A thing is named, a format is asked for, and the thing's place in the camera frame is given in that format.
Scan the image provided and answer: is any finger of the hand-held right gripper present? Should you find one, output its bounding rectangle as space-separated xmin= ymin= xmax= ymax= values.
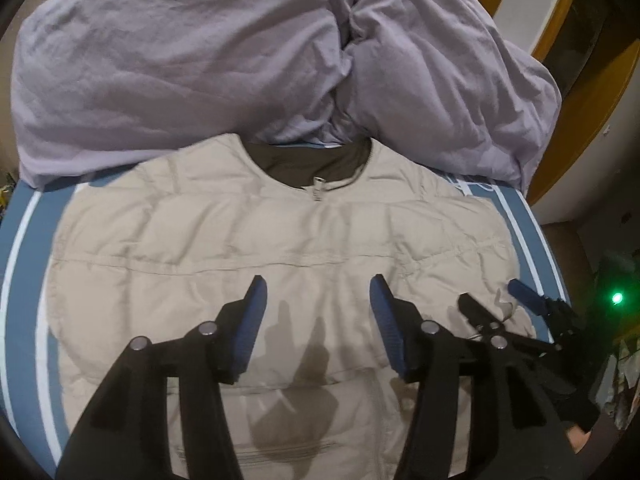
xmin=506 ymin=279 xmax=561 ymax=323
xmin=458 ymin=293 xmax=506 ymax=343

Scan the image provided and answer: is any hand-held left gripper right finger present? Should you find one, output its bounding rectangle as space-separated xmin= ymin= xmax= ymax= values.
xmin=368 ymin=274 xmax=583 ymax=480

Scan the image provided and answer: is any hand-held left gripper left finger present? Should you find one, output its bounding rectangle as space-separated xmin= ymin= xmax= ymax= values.
xmin=56 ymin=275 xmax=269 ymax=480

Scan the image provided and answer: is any beige puffer jacket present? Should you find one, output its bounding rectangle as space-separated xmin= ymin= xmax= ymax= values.
xmin=44 ymin=132 xmax=538 ymax=480

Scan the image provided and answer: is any person's right hand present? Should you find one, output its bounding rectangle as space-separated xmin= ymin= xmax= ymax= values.
xmin=554 ymin=387 xmax=602 ymax=435

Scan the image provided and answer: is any pale clutter pile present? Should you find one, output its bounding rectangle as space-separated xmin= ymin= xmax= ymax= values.
xmin=597 ymin=345 xmax=640 ymax=433

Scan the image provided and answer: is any blue white-striped bed sheet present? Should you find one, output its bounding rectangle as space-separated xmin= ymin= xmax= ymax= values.
xmin=0 ymin=142 xmax=571 ymax=480

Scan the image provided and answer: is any lavender duvet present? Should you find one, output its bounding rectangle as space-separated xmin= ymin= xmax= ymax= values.
xmin=11 ymin=0 xmax=562 ymax=196

